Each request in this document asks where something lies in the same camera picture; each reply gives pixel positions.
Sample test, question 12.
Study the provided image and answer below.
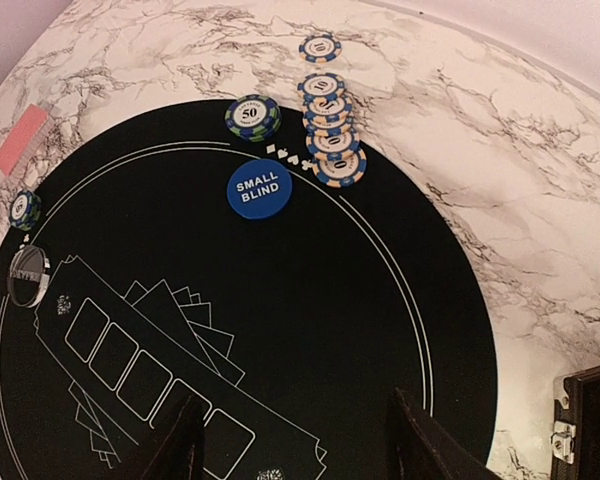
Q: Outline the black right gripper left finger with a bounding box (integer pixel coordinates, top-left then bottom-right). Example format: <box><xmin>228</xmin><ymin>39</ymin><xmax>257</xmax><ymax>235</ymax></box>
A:
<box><xmin>130</xmin><ymin>395</ymin><xmax>205</xmax><ymax>480</ymax></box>

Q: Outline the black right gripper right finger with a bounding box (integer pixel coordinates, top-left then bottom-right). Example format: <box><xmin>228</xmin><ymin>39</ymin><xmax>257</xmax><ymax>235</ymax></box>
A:
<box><xmin>388</xmin><ymin>388</ymin><xmax>499</xmax><ymax>480</ymax></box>

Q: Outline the blue small blind button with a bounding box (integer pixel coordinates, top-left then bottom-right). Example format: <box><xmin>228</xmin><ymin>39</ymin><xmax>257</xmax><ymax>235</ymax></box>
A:
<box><xmin>227</xmin><ymin>159</ymin><xmax>293</xmax><ymax>220</ymax></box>

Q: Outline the blue orange chip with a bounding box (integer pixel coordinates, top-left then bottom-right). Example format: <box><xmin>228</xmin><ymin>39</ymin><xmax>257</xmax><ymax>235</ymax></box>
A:
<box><xmin>305</xmin><ymin>127</ymin><xmax>360</xmax><ymax>160</ymax></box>
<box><xmin>298</xmin><ymin>34</ymin><xmax>342</xmax><ymax>63</ymax></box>
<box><xmin>297</xmin><ymin>72</ymin><xmax>346</xmax><ymax>101</ymax></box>
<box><xmin>302</xmin><ymin>95</ymin><xmax>353</xmax><ymax>125</ymax></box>
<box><xmin>312</xmin><ymin>149</ymin><xmax>367</xmax><ymax>188</ymax></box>

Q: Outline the green poker chip stack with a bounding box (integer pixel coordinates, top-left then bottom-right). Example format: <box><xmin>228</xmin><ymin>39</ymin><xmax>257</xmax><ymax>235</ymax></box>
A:
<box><xmin>9</xmin><ymin>190</ymin><xmax>42</xmax><ymax>231</ymax></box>

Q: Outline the green fifty poker chip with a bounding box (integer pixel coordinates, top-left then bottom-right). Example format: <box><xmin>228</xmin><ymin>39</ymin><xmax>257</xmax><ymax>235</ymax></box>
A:
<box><xmin>224</xmin><ymin>94</ymin><xmax>282</xmax><ymax>142</ymax></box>

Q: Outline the black poker chip case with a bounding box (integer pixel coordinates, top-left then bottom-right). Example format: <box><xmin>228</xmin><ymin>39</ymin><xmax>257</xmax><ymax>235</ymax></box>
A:
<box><xmin>551</xmin><ymin>366</ymin><xmax>600</xmax><ymax>480</ymax></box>

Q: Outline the round black poker mat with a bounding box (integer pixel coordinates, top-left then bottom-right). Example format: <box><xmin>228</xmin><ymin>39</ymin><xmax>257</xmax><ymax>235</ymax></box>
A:
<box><xmin>0</xmin><ymin>100</ymin><xmax>497</xmax><ymax>479</ymax></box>

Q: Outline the silver dealer button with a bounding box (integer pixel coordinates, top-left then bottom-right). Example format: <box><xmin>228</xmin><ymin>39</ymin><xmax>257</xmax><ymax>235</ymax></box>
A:
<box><xmin>7</xmin><ymin>245</ymin><xmax>50</xmax><ymax>308</ymax></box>

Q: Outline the red playing card deck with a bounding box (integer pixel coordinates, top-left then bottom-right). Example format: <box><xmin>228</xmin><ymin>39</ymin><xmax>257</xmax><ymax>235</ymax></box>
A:
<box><xmin>0</xmin><ymin>104</ymin><xmax>49</xmax><ymax>176</ymax></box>

